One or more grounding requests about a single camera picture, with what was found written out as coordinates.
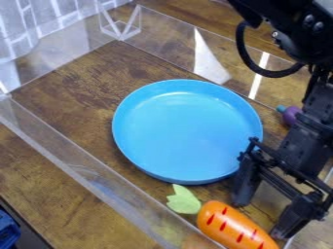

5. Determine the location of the clear acrylic enclosure wall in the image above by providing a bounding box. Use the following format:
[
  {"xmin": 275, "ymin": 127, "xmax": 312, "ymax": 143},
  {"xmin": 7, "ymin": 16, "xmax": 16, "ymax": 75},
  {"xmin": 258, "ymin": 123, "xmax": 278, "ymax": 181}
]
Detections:
[{"xmin": 0, "ymin": 0, "xmax": 306, "ymax": 249}]

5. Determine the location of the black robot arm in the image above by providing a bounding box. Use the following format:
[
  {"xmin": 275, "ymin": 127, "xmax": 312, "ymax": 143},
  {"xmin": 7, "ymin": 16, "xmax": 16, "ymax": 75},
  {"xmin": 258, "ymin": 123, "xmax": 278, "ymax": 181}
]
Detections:
[{"xmin": 227, "ymin": 0, "xmax": 333, "ymax": 239}]

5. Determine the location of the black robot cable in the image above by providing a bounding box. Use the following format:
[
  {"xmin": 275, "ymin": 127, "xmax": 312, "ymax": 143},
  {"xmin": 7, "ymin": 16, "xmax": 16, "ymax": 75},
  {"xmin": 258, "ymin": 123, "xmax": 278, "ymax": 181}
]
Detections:
[{"xmin": 234, "ymin": 20, "xmax": 306, "ymax": 79}]

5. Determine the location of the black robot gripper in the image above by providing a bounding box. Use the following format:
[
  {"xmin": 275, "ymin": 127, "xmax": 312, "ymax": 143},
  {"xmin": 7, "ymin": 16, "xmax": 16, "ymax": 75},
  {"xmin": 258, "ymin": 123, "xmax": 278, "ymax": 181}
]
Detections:
[{"xmin": 231, "ymin": 113, "xmax": 333, "ymax": 239}]

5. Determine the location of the blue object at corner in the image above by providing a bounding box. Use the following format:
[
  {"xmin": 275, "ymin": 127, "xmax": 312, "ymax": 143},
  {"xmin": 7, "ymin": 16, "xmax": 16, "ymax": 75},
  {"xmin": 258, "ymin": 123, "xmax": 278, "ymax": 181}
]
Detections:
[{"xmin": 0, "ymin": 210, "xmax": 21, "ymax": 249}]

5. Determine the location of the purple toy eggplant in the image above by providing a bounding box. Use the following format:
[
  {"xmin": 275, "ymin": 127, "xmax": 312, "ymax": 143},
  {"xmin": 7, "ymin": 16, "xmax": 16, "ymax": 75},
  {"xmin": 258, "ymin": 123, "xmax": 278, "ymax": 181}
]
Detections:
[{"xmin": 275, "ymin": 105, "xmax": 302, "ymax": 126}]

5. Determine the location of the blue plastic plate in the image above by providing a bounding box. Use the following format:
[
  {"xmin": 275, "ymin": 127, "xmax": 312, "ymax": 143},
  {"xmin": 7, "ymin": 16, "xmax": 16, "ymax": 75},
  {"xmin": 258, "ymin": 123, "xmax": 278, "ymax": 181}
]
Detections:
[{"xmin": 112, "ymin": 79, "xmax": 262, "ymax": 185}]

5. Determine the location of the orange toy carrot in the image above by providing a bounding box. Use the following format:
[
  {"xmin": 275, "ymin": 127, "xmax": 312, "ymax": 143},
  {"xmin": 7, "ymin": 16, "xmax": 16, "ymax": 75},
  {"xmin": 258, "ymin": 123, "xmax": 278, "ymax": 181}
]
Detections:
[{"xmin": 165, "ymin": 184, "xmax": 279, "ymax": 249}]

